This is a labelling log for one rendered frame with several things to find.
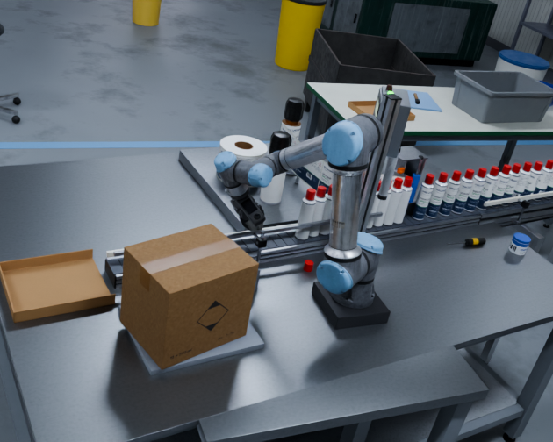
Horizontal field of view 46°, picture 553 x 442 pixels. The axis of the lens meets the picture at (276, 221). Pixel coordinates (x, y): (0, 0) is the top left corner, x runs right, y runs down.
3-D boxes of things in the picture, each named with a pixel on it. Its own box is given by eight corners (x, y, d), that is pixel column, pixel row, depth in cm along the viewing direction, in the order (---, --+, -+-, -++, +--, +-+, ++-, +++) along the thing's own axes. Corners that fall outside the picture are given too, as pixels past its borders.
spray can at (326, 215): (327, 229, 258) (339, 183, 248) (330, 236, 254) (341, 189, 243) (314, 228, 257) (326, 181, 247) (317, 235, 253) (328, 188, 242)
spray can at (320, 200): (310, 229, 256) (320, 182, 246) (320, 234, 254) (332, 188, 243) (302, 233, 252) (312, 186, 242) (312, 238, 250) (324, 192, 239)
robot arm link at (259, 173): (279, 159, 215) (252, 154, 221) (259, 168, 206) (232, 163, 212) (280, 181, 218) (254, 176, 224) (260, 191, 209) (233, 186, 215)
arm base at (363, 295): (361, 280, 232) (367, 256, 227) (381, 306, 221) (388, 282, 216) (322, 282, 227) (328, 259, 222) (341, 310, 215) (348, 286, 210)
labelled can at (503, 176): (491, 202, 304) (507, 162, 293) (500, 208, 300) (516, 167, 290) (484, 203, 301) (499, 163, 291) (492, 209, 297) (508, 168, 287)
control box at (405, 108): (394, 139, 241) (407, 90, 231) (396, 159, 226) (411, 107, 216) (367, 134, 241) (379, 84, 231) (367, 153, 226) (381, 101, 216)
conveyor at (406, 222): (464, 211, 300) (467, 203, 298) (477, 221, 294) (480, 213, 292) (105, 269, 219) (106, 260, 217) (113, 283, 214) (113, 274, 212)
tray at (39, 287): (92, 258, 225) (92, 248, 223) (115, 303, 207) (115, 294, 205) (-2, 272, 211) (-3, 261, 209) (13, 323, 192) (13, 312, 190)
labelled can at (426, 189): (418, 214, 281) (431, 171, 271) (426, 220, 278) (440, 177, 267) (408, 215, 279) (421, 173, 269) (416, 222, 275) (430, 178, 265)
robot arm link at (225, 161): (227, 167, 211) (207, 163, 215) (239, 191, 218) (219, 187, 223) (240, 151, 215) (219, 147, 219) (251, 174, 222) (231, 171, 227)
